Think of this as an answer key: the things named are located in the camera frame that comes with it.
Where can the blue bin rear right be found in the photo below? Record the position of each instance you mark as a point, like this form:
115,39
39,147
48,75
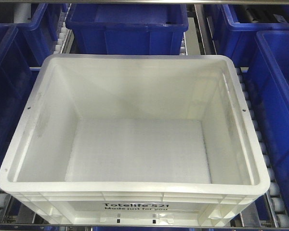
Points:
234,27

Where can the white plastic tote bin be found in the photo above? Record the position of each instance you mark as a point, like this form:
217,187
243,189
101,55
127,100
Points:
136,140

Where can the blue bin front left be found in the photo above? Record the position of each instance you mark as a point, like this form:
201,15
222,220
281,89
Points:
15,79

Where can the blue bin rear left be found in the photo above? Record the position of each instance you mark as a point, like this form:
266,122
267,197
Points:
38,25

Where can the roller track right of tote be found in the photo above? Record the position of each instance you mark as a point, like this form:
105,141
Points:
268,211

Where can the steel shelf divider rail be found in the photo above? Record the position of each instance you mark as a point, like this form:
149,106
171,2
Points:
203,31

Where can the blue bin front right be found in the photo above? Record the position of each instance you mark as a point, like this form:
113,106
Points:
267,80

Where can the blue bin behind tote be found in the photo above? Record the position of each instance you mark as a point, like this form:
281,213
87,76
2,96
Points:
128,29

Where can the front steel shelf rail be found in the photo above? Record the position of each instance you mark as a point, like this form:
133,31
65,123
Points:
49,227

